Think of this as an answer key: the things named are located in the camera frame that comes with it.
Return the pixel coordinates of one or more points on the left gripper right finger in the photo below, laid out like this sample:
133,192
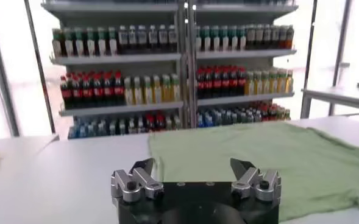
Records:
258,185

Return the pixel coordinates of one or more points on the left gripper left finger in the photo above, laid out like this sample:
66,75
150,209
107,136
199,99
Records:
130,185

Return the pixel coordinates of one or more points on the green polo shirt red print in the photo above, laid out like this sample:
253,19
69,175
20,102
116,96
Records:
258,158

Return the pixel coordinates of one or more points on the yellow juice bottle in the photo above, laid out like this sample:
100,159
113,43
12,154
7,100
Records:
265,82
258,83
138,92
157,90
175,89
273,82
281,81
166,89
289,81
249,83
128,92
147,91

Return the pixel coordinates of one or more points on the red cap cola bottle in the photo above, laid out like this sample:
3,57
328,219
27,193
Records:
208,83
225,82
233,82
119,90
76,92
66,92
108,90
217,83
87,92
98,91
200,83
242,81

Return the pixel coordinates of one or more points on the white side table with legs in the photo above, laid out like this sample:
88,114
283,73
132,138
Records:
334,95

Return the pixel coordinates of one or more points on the green cap tea bottle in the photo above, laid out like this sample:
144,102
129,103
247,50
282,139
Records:
90,45
233,41
242,41
198,41
215,41
224,41
206,41
68,45
101,45
112,45
79,45
56,45

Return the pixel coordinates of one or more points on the black slanted metal pole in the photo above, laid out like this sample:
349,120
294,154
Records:
309,45
39,61

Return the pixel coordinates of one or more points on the dark bottle beige label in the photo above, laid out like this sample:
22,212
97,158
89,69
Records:
250,36
259,36

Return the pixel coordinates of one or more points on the grey window frame post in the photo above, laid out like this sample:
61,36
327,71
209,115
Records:
341,45
2,79

